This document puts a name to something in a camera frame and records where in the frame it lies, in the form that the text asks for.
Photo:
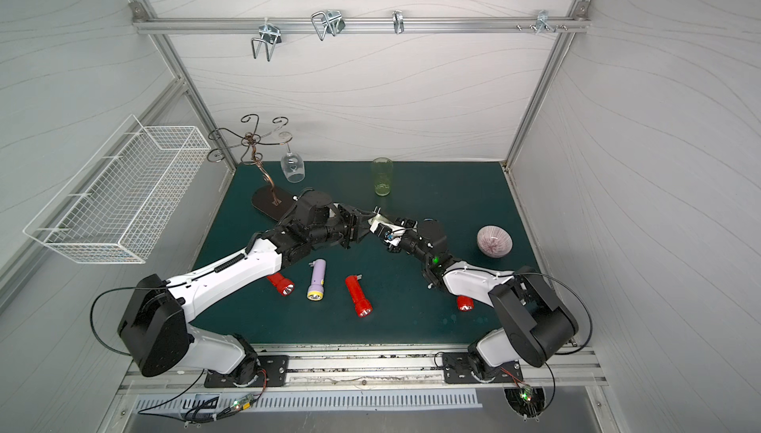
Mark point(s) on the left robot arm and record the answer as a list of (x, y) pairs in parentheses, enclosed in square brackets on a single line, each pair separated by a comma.
[(156, 328)]

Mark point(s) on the small metal clip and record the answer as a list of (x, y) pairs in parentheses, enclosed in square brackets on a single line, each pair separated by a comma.
[(398, 22)]

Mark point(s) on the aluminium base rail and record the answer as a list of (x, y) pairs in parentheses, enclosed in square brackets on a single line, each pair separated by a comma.
[(413, 366)]

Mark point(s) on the pink striped bowl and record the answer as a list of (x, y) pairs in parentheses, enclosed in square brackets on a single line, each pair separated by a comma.
[(494, 242)]

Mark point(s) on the metal clip right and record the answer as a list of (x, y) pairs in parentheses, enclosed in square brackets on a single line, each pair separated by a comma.
[(542, 24)]

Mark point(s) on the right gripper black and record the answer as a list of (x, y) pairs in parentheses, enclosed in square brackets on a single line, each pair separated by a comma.
[(401, 234)]

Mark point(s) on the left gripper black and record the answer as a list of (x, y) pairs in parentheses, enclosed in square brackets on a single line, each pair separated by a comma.
[(348, 226)]

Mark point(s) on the red flashlight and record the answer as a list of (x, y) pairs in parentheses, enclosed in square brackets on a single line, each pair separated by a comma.
[(362, 305), (283, 285), (465, 303)]

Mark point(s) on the metal hook clip left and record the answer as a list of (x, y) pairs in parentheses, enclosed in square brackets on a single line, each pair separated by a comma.
[(266, 42)]

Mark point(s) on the aluminium top rail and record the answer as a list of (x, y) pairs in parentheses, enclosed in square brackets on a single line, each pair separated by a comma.
[(354, 25)]

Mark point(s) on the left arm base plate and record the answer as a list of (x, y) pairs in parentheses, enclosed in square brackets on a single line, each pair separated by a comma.
[(266, 370)]

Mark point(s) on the clear wine glass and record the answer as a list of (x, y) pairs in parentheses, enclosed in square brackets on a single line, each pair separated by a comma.
[(292, 164)]

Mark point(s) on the white vent strip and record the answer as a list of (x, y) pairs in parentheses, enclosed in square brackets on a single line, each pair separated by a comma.
[(312, 401)]

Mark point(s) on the metal hook clip centre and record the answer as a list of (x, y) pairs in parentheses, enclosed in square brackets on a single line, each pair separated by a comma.
[(327, 22)]

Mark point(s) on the purple flashlight lower row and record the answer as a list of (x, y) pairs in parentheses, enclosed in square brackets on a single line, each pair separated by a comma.
[(315, 291)]

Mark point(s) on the metal hook clip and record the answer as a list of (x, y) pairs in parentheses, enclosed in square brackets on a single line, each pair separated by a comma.
[(327, 22), (266, 42)]

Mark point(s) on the metal wine glass rack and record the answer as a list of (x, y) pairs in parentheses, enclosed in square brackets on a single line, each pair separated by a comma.
[(270, 199)]

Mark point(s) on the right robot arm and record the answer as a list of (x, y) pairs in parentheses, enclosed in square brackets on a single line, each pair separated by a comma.
[(534, 323)]

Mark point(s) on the white wire basket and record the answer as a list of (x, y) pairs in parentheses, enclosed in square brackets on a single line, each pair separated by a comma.
[(115, 208)]

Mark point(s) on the green glass tumbler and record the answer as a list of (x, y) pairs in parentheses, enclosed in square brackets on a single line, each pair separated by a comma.
[(382, 170)]

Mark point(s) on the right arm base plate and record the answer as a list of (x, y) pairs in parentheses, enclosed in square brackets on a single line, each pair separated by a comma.
[(460, 368)]

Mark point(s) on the pale green flashlight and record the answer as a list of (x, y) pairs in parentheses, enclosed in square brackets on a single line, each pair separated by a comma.
[(380, 226)]

